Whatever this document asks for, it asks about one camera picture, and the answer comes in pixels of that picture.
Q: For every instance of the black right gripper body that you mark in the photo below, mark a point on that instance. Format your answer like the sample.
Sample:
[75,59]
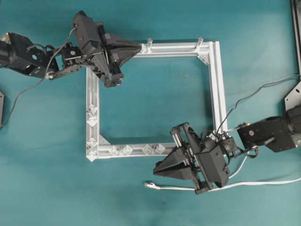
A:
[185,136]

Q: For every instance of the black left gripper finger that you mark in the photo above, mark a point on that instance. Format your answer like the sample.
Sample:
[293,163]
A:
[118,42]
[122,55]

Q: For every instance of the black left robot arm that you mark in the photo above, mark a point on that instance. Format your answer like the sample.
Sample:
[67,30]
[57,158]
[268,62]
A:
[19,54]

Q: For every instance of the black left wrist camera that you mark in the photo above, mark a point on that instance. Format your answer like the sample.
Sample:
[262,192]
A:
[86,33]

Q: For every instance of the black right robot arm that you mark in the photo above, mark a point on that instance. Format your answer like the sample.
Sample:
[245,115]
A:
[277,133]

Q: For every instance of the dark rail top right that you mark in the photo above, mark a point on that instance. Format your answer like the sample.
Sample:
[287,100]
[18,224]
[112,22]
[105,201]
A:
[296,16]

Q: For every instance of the steel pin top right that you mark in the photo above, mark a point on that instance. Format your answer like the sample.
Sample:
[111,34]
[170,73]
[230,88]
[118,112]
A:
[199,43]

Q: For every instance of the black plate left edge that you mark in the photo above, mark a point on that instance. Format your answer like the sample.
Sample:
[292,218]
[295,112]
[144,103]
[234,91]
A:
[2,99]

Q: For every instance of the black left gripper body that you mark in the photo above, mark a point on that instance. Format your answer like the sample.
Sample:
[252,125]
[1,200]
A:
[107,71]

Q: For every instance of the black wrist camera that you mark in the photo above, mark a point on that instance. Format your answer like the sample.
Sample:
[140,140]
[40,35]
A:
[213,162]
[86,33]

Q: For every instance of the aluminium extrusion frame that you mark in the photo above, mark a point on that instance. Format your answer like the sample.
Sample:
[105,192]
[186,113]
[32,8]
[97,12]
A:
[97,147]

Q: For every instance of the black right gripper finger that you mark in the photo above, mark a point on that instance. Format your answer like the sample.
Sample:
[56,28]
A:
[178,171]
[177,155]

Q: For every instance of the grey metal bracket right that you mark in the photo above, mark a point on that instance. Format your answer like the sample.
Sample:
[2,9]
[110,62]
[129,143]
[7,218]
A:
[293,98]

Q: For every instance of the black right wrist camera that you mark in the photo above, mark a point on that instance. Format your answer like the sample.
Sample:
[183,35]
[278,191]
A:
[213,162]

